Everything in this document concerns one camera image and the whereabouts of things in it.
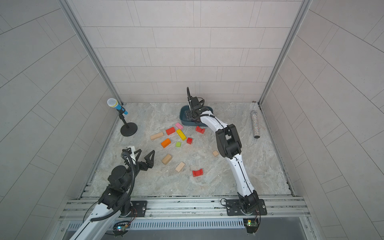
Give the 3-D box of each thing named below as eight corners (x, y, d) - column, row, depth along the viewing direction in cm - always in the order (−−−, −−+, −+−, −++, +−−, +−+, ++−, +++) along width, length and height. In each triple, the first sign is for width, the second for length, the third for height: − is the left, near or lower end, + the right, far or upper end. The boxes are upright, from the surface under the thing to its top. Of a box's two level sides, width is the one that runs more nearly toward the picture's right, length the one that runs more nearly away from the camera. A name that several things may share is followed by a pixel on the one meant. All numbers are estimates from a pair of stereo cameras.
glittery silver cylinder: (253, 138, 98) (255, 135, 96) (250, 113, 112) (252, 110, 110) (259, 138, 98) (261, 135, 96) (255, 113, 112) (256, 110, 109)
